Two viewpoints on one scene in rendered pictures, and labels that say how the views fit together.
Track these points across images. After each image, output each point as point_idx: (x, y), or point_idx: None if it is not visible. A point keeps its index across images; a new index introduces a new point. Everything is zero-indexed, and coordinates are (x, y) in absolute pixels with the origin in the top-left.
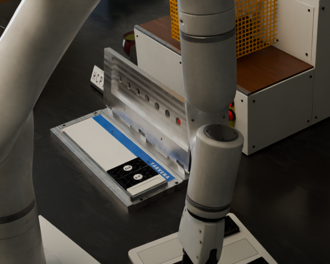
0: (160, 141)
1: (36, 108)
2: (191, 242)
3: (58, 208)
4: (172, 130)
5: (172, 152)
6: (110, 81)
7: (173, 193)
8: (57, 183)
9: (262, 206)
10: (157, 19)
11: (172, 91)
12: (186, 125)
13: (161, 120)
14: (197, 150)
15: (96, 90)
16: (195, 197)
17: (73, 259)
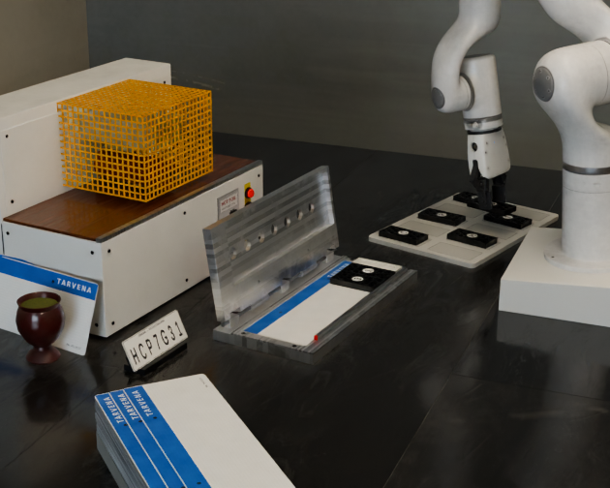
0: (308, 254)
1: (246, 401)
2: (502, 157)
3: (449, 316)
4: (308, 228)
5: (320, 249)
6: (229, 270)
7: None
8: (410, 329)
9: (340, 231)
10: (64, 230)
11: (296, 179)
12: (319, 199)
13: (294, 232)
14: (494, 68)
15: (157, 366)
16: (501, 108)
17: (536, 246)
